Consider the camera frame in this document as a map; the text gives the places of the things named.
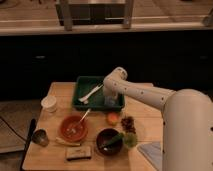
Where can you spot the translucent grey gripper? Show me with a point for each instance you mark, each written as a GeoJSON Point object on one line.
{"type": "Point", "coordinates": [111, 99]}

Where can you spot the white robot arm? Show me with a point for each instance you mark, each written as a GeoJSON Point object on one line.
{"type": "Point", "coordinates": [187, 121]}

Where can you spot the green plastic tray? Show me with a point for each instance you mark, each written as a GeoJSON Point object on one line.
{"type": "Point", "coordinates": [96, 101]}

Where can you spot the rectangular sponge block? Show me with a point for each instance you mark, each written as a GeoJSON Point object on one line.
{"type": "Point", "coordinates": [75, 153]}

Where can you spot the orange fruit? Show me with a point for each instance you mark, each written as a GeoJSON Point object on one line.
{"type": "Point", "coordinates": [112, 118]}

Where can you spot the white plastic fork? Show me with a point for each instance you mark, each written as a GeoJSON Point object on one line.
{"type": "Point", "coordinates": [85, 98]}

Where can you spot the dark red grapes bunch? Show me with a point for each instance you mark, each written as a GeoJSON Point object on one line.
{"type": "Point", "coordinates": [128, 124]}

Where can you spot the dark brown bowl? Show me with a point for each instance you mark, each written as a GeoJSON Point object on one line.
{"type": "Point", "coordinates": [104, 136]}

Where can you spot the green cucumber toy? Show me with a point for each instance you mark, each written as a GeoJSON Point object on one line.
{"type": "Point", "coordinates": [114, 139]}

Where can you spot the green cup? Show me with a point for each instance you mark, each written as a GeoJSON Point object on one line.
{"type": "Point", "coordinates": [130, 140]}

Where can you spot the orange bowl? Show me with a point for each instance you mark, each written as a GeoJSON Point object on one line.
{"type": "Point", "coordinates": [67, 123]}

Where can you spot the spoon in orange bowl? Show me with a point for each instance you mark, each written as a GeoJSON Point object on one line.
{"type": "Point", "coordinates": [72, 129]}

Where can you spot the white paper cup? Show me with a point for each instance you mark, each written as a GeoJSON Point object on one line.
{"type": "Point", "coordinates": [49, 103]}

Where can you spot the yellow banana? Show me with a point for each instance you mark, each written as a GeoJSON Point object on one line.
{"type": "Point", "coordinates": [63, 142]}

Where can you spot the blue grey cloth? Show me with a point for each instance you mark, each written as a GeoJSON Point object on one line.
{"type": "Point", "coordinates": [152, 152]}

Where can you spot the small dark metal cup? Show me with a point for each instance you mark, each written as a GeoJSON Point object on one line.
{"type": "Point", "coordinates": [40, 137]}

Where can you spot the wooden chair frame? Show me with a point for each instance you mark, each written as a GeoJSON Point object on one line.
{"type": "Point", "coordinates": [94, 12]}

